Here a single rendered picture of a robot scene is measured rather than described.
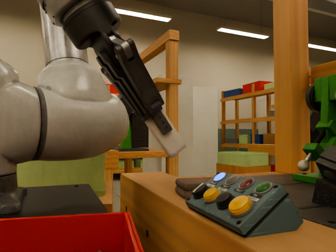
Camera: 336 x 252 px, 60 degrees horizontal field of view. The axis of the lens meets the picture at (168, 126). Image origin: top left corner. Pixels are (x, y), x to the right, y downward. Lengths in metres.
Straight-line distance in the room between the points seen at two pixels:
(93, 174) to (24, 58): 6.42
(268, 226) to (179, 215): 0.17
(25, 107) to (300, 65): 0.95
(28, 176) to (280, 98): 0.97
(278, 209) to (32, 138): 0.43
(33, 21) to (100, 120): 7.11
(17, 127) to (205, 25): 8.65
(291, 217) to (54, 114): 0.44
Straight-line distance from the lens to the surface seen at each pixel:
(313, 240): 0.38
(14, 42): 7.54
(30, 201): 0.64
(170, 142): 0.43
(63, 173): 1.14
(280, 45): 1.23
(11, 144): 0.58
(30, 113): 0.59
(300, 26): 1.25
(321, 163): 0.56
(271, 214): 0.38
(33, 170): 1.15
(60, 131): 0.60
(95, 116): 0.63
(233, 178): 0.45
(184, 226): 0.49
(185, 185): 0.55
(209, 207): 0.42
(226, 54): 9.25
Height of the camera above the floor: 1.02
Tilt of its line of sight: 2 degrees up
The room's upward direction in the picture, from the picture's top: straight up
